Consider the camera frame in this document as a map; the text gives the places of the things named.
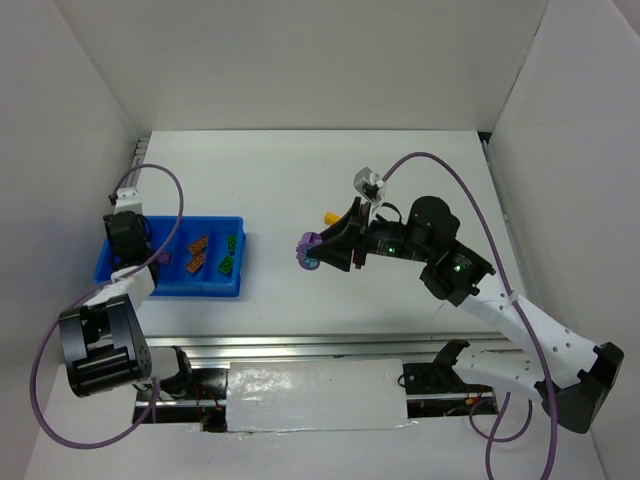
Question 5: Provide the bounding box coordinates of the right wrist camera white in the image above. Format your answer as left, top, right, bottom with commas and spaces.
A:
353, 167, 386, 210

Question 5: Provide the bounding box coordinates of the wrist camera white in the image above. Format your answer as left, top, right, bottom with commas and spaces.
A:
109, 187, 143, 215
353, 167, 386, 210

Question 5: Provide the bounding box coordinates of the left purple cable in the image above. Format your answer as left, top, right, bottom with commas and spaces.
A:
30, 163, 185, 450

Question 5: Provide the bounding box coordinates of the orange lego plate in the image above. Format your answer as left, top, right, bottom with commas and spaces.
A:
185, 251, 206, 275
188, 235, 208, 255

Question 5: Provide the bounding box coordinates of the yellow lego brick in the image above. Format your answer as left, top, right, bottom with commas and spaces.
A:
324, 212, 341, 225

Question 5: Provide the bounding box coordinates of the blue compartment bin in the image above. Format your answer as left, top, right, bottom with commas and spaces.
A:
93, 215, 246, 297

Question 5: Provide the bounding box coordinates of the purple oval lego blue print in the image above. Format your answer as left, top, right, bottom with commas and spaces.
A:
296, 232, 323, 271

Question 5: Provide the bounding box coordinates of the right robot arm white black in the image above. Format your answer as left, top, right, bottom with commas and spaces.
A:
296, 196, 624, 434

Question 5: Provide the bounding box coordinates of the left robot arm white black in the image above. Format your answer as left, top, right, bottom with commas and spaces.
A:
59, 211, 166, 398

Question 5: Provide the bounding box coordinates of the purple lego brick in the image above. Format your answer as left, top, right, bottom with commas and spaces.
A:
156, 251, 173, 266

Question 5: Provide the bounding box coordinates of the green lego brick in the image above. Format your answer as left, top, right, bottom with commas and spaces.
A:
226, 235, 238, 256
217, 255, 235, 276

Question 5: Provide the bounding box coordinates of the white foam block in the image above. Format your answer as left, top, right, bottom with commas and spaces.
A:
226, 359, 409, 433

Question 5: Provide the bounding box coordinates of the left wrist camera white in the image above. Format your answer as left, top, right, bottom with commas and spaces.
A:
109, 187, 143, 215

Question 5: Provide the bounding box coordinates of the aluminium rail frame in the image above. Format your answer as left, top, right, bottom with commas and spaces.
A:
134, 131, 523, 363

